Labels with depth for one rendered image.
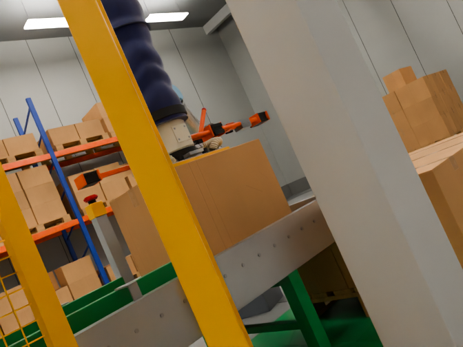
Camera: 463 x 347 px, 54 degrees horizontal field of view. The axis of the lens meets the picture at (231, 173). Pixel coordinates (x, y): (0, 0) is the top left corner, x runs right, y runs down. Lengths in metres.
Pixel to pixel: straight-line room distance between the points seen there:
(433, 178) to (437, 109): 7.40
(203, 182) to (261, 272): 0.43
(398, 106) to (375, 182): 8.59
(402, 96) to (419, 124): 0.63
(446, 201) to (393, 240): 0.95
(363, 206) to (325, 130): 0.17
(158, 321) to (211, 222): 0.52
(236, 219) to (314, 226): 0.32
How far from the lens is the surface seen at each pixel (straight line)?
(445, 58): 11.94
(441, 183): 1.89
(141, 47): 2.03
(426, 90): 9.24
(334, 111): 0.93
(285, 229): 1.78
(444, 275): 1.02
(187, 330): 1.44
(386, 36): 12.46
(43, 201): 9.39
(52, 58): 12.32
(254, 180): 1.97
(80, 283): 9.30
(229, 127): 2.22
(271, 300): 3.04
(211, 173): 1.83
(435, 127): 9.31
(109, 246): 2.26
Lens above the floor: 0.76
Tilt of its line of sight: 3 degrees up
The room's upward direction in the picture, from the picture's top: 24 degrees counter-clockwise
